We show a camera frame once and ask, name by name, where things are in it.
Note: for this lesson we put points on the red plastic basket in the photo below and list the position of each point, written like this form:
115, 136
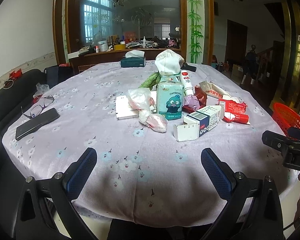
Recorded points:
285, 117

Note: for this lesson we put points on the white knit cloth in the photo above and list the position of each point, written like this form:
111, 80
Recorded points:
169, 62

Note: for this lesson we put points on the purple frame eyeglasses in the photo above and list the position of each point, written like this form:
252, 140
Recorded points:
37, 109

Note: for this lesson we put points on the pink white plastic bag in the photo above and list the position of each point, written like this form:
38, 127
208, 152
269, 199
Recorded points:
140, 99

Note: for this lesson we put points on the dark blue bag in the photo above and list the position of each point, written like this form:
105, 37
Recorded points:
58, 74

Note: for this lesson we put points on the teal cartoon tissue pack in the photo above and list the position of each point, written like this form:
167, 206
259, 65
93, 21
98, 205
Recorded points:
170, 93

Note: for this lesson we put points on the white red paper wrapper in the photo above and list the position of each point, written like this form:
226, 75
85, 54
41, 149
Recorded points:
217, 92

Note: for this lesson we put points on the wooden counter ledge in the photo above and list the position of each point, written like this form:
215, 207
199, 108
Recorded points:
84, 62

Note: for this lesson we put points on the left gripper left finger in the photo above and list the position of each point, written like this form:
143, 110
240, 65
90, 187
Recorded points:
34, 218

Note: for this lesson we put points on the lilac floral tablecloth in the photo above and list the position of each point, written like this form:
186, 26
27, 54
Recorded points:
142, 175

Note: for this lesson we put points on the green fuzzy towel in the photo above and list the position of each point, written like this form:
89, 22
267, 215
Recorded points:
151, 81

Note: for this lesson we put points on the black sofa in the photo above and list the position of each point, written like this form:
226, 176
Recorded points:
17, 98

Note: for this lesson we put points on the white blue medicine box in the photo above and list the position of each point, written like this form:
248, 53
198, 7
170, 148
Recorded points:
198, 123

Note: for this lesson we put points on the black smartphone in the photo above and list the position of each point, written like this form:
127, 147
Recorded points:
36, 123

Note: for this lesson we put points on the teal tissue box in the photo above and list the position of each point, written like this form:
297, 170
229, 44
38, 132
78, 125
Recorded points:
133, 58

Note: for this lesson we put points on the clear plastic bag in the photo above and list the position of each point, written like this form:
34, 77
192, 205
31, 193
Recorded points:
41, 90

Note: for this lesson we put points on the dark red snack packet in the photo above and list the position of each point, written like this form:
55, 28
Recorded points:
202, 97

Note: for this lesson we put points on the black pouch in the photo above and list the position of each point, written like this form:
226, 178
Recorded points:
188, 67

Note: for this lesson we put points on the white red tube bottle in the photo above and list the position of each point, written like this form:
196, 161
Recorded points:
185, 80

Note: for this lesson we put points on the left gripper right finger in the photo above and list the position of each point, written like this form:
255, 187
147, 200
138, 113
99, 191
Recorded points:
253, 208

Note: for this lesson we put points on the red white torn box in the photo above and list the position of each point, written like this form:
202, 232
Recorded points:
234, 112

